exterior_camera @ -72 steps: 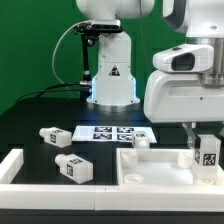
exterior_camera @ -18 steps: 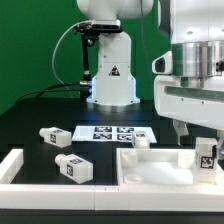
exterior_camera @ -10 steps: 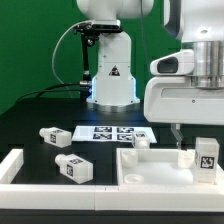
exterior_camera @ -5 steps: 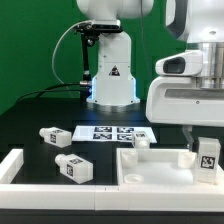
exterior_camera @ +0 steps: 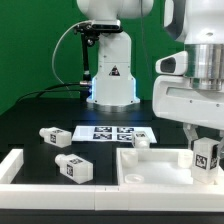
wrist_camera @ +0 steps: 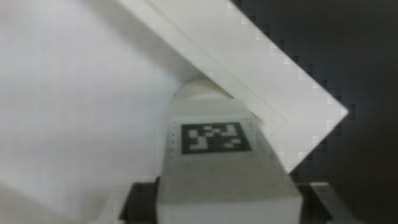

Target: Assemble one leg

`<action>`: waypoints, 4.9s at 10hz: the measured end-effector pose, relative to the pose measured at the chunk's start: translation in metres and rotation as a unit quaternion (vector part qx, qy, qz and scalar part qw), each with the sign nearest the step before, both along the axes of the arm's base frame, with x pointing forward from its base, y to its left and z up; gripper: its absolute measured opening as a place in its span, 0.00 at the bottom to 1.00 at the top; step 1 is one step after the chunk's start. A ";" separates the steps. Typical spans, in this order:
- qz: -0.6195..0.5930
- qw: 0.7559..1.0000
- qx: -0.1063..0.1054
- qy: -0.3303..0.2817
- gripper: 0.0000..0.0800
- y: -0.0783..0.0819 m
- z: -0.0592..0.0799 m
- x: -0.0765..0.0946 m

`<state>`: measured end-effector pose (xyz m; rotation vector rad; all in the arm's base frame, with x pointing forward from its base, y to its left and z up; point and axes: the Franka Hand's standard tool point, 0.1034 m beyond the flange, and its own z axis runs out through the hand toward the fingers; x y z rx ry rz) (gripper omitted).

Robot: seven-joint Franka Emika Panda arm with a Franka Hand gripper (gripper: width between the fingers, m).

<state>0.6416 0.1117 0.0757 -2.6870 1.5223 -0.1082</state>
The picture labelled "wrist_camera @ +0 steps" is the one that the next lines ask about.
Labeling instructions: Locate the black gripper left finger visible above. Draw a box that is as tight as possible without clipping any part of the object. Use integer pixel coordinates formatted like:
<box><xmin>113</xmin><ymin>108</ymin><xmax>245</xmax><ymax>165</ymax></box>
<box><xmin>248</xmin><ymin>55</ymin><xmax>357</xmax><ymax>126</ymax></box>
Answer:
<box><xmin>95</xmin><ymin>176</ymin><xmax>163</xmax><ymax>224</ymax></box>

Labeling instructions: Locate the white square tabletop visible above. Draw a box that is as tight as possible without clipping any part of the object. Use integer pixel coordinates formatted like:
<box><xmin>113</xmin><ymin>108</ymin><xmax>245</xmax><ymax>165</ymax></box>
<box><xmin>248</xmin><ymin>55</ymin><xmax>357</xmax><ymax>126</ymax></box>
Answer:
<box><xmin>0</xmin><ymin>0</ymin><xmax>348</xmax><ymax>224</ymax></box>

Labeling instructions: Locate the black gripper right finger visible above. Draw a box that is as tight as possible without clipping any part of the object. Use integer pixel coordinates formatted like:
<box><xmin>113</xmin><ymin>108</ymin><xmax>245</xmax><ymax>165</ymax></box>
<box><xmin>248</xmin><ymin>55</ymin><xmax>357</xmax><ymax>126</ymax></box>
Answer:
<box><xmin>296</xmin><ymin>182</ymin><xmax>362</xmax><ymax>224</ymax></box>

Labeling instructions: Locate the white table leg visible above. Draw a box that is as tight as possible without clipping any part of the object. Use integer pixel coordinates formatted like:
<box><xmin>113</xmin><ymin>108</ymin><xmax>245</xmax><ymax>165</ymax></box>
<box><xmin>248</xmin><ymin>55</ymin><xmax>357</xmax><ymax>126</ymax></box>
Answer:
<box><xmin>156</xmin><ymin>79</ymin><xmax>301</xmax><ymax>224</ymax></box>

